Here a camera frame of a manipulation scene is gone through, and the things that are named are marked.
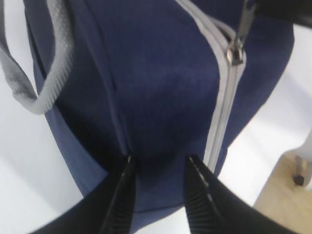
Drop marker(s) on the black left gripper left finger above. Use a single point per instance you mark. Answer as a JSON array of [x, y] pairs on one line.
[[108, 209]]

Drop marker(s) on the navy blue lunch bag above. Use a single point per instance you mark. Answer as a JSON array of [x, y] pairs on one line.
[[157, 79]]

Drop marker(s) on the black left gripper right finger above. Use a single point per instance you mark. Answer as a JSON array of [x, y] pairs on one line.
[[212, 208]]

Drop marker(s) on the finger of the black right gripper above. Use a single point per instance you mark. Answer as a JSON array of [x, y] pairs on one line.
[[294, 11]]

